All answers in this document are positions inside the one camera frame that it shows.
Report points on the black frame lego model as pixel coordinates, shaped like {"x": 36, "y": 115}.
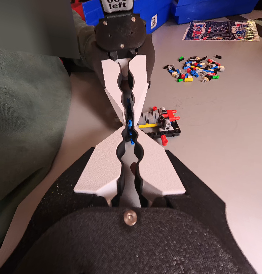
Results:
{"x": 158, "y": 122}

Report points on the green lego pin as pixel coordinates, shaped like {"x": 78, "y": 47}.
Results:
{"x": 181, "y": 58}

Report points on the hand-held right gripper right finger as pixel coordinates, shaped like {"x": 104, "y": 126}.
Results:
{"x": 161, "y": 171}

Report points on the lego sticker sheet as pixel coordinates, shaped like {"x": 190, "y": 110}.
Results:
{"x": 221, "y": 31}

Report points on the red plastic container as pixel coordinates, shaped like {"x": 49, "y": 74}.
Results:
{"x": 76, "y": 5}

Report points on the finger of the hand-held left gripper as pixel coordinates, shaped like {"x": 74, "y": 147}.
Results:
{"x": 139, "y": 81}
{"x": 111, "y": 81}

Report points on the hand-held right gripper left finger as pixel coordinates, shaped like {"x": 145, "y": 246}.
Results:
{"x": 96, "y": 171}

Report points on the pile of lego pieces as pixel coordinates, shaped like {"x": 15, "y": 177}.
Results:
{"x": 195, "y": 69}

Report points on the divided blue plastic bin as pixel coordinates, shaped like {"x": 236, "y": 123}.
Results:
{"x": 143, "y": 15}

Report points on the person's left forearm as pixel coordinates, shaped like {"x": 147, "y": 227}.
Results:
{"x": 83, "y": 40}

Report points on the person's green sweatshirt torso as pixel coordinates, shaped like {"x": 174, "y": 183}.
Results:
{"x": 25, "y": 128}

